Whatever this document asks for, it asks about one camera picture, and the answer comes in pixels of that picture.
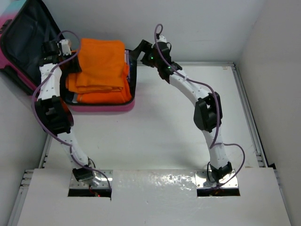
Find pink suitcase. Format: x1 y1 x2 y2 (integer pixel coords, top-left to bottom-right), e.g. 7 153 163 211
0 0 137 112

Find purple shirt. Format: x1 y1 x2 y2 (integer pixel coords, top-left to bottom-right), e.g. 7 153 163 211
124 49 131 83

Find orange polo shirt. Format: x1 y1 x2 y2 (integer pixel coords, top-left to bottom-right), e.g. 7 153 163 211
77 63 132 105

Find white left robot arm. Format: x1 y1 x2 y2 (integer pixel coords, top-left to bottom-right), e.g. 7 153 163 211
34 39 95 184

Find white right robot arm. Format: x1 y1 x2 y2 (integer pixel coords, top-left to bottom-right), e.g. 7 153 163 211
130 40 232 182

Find metal base plate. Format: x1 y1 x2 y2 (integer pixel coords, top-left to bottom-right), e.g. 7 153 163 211
69 170 113 189
195 169 239 189

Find orange cloth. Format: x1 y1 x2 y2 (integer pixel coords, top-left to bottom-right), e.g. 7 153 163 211
65 38 127 94

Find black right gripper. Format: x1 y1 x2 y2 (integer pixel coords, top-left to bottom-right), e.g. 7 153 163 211
129 40 160 69

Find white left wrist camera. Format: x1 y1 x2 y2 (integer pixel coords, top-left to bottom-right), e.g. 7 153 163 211
59 39 71 56

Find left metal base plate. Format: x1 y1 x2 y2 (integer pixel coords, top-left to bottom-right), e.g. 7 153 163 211
69 170 113 189

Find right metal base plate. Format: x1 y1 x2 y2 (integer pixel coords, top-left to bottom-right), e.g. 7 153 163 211
195 169 239 189

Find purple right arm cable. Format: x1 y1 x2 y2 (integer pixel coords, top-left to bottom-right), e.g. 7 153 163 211
153 23 246 189

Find blue white patterned shorts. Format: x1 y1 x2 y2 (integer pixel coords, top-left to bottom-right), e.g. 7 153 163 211
65 92 77 104

